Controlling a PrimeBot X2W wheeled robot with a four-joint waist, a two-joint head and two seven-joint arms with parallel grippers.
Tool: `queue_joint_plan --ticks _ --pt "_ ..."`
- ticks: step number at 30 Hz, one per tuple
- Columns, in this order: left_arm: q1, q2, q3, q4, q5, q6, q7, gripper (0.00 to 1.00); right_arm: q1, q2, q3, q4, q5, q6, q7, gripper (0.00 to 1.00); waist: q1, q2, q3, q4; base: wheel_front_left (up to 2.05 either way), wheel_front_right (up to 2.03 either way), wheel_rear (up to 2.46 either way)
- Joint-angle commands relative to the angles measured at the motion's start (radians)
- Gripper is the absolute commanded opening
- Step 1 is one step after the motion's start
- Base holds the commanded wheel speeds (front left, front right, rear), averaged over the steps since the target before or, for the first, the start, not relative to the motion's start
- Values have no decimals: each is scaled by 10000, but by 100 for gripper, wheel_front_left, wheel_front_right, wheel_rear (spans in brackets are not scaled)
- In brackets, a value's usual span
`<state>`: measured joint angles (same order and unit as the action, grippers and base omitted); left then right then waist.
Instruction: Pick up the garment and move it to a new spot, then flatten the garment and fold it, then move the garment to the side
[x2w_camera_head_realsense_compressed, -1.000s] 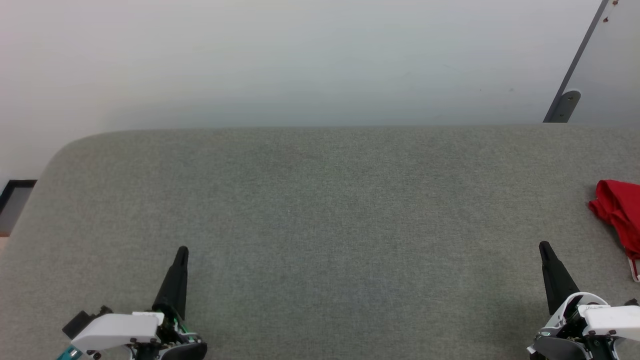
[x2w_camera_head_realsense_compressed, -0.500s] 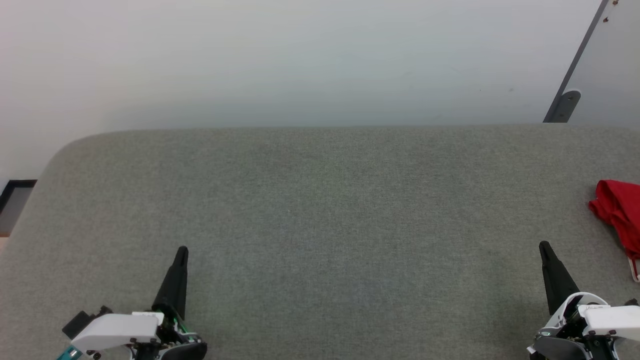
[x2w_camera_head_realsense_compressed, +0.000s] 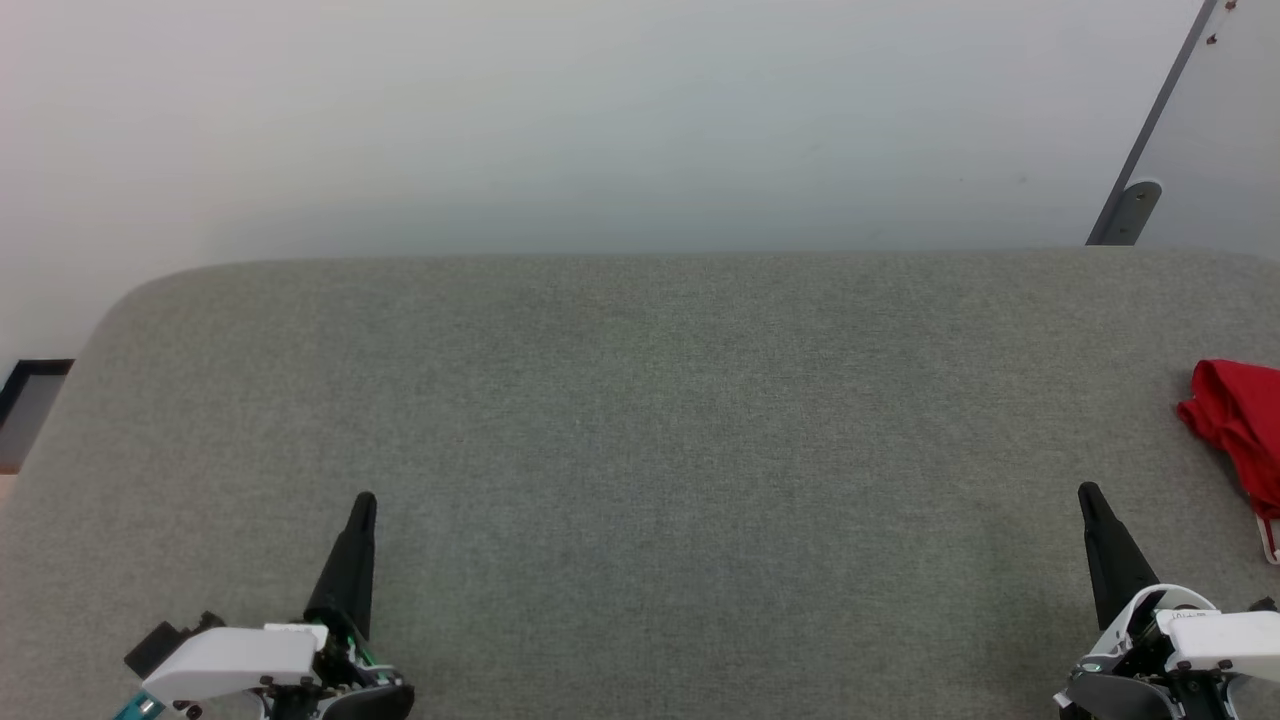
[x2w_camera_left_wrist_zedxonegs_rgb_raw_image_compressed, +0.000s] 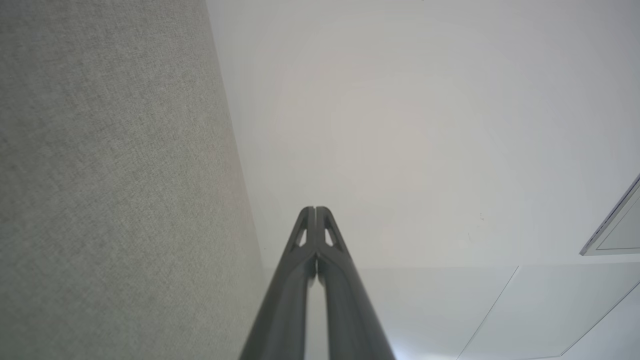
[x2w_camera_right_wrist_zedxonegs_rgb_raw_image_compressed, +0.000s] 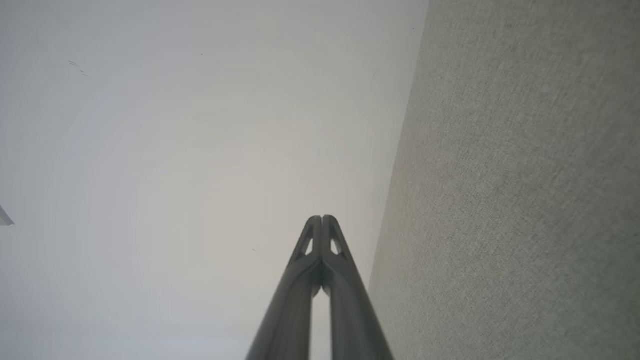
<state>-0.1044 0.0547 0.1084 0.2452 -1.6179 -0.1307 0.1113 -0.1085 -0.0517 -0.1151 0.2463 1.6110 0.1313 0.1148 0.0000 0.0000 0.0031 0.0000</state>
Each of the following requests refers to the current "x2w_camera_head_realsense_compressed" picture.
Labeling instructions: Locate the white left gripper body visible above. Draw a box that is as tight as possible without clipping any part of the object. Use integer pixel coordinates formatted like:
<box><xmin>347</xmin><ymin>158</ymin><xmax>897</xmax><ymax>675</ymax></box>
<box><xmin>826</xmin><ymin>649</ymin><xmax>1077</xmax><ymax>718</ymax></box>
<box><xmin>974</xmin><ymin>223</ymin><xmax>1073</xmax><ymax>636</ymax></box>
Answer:
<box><xmin>142</xmin><ymin>622</ymin><xmax>416</xmax><ymax>720</ymax></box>

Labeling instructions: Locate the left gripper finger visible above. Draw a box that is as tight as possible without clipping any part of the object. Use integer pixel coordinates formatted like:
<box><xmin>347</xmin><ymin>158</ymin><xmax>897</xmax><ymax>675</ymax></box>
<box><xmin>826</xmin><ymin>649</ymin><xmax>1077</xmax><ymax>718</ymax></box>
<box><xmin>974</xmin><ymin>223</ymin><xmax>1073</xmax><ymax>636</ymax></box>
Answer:
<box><xmin>305</xmin><ymin>492</ymin><xmax>379</xmax><ymax>641</ymax></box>

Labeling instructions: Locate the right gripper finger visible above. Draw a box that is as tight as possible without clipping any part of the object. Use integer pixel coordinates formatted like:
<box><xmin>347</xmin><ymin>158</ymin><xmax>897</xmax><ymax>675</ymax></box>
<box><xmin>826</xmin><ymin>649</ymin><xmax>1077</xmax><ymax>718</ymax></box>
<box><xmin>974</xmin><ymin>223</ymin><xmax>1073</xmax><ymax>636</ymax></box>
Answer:
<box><xmin>1078</xmin><ymin>482</ymin><xmax>1161</xmax><ymax>631</ymax></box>

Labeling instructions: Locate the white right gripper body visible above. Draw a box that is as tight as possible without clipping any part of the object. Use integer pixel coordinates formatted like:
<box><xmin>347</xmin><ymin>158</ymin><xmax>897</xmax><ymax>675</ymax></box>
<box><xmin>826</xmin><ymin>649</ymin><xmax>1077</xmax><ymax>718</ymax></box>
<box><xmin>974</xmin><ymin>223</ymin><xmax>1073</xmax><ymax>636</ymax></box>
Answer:
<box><xmin>1055</xmin><ymin>585</ymin><xmax>1280</xmax><ymax>720</ymax></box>

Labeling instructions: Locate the red and white jersey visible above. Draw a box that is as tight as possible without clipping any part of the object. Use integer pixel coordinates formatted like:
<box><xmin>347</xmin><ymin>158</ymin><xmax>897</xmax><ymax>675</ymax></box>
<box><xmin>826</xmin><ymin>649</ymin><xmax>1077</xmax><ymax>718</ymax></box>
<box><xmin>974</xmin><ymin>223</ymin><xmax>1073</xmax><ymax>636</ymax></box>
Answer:
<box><xmin>1177</xmin><ymin>358</ymin><xmax>1280</xmax><ymax>567</ymax></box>

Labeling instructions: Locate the grey metal pole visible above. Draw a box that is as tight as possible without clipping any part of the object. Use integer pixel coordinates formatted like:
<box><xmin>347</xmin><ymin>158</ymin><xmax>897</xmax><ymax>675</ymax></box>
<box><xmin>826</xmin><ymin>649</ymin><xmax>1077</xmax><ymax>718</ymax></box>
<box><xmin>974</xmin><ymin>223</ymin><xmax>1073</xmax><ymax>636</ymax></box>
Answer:
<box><xmin>1085</xmin><ymin>0</ymin><xmax>1229</xmax><ymax>247</ymax></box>

